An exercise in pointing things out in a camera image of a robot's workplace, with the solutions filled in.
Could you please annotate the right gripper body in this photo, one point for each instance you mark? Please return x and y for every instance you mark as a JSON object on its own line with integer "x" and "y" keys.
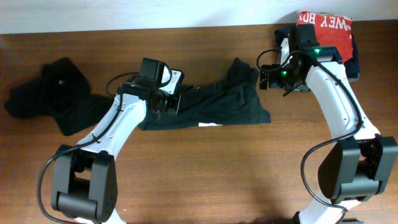
{"x": 284, "y": 78}

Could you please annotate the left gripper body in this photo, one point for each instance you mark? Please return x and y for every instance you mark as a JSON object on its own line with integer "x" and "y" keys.
{"x": 168, "y": 102}

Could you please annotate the dark green t-shirt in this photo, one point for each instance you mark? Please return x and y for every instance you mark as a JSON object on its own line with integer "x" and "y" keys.
{"x": 231, "y": 101}

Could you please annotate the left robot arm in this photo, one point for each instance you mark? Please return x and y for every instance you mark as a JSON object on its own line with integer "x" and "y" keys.
{"x": 84, "y": 186}

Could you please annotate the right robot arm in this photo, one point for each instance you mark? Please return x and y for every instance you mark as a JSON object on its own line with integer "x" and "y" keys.
{"x": 361, "y": 160}

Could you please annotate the navy folded t-shirt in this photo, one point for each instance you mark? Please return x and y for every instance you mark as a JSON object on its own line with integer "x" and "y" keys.
{"x": 352, "y": 65}

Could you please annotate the red folded t-shirt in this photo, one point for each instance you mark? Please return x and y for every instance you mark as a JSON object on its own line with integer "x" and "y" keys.
{"x": 331, "y": 30}

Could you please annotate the black t-shirt white letters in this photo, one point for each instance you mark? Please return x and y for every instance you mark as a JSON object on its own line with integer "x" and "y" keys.
{"x": 63, "y": 93}

